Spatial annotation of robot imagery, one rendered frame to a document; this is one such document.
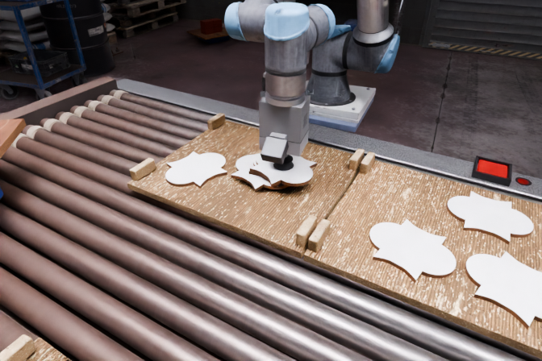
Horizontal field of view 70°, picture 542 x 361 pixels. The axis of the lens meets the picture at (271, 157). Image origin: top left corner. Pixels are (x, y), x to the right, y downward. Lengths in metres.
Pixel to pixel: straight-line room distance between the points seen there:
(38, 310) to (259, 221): 0.37
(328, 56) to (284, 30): 0.60
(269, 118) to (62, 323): 0.46
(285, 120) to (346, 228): 0.23
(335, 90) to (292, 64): 0.61
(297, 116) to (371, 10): 0.51
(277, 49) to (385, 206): 0.36
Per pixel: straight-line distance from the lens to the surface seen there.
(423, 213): 0.79
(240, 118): 1.14
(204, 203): 0.77
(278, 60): 0.68
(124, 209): 0.84
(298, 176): 0.78
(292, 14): 0.66
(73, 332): 0.65
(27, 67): 4.08
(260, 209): 0.75
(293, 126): 0.72
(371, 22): 1.15
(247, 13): 0.82
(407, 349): 0.61
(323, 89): 1.27
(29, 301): 0.72
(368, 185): 0.83
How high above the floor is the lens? 1.41
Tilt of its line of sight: 32 degrees down
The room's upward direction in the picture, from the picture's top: straight up
